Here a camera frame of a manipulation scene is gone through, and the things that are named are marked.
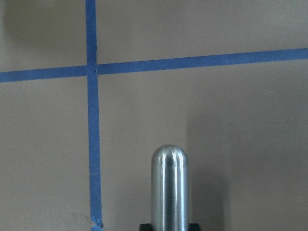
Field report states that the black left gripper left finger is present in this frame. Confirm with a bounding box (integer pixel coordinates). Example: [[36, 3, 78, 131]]
[[140, 223, 152, 231]]

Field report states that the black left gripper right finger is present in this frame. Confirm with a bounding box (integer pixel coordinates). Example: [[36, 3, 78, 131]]
[[189, 223, 202, 231]]

